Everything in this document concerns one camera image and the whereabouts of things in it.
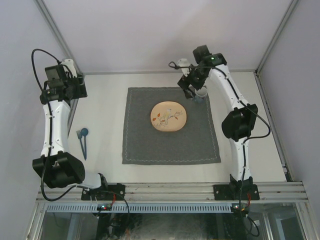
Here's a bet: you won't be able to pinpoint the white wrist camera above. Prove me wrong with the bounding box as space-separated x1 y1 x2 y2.
61 58 78 78
176 58 191 77

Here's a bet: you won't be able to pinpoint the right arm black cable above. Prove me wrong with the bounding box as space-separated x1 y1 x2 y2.
167 61 272 201

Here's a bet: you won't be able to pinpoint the grey cloth placemat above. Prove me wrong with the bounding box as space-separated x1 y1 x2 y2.
122 87 221 165

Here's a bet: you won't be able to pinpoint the white mug blue handle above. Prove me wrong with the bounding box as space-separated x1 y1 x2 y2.
194 86 208 103

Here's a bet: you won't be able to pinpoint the blue slotted cable duct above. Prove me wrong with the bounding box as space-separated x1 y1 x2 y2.
45 202 232 214

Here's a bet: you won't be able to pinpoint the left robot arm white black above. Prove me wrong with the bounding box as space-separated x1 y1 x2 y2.
32 59 125 202

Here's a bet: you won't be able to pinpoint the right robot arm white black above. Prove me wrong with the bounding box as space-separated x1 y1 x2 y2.
174 45 260 200

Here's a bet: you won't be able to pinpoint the aluminium front rail frame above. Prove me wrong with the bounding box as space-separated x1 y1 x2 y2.
36 181 310 205

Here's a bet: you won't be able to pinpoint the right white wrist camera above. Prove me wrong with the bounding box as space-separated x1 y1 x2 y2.
176 58 191 77

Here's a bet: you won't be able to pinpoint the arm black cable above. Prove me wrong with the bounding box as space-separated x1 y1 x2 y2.
30 48 86 202
167 61 272 201

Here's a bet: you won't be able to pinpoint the beige bird pattern plate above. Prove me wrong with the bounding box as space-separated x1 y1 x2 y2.
150 101 187 132

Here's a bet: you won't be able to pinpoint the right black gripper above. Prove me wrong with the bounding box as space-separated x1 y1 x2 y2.
179 65 209 99

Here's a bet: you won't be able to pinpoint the blue plastic spoon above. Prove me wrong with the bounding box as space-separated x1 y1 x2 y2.
80 127 89 161

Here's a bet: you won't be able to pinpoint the blue plastic fork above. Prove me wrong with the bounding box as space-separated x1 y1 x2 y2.
76 130 87 160

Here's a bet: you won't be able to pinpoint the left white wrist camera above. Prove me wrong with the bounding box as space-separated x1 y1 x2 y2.
61 58 78 78

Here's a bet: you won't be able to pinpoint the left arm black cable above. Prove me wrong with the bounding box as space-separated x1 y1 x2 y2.
30 48 86 202

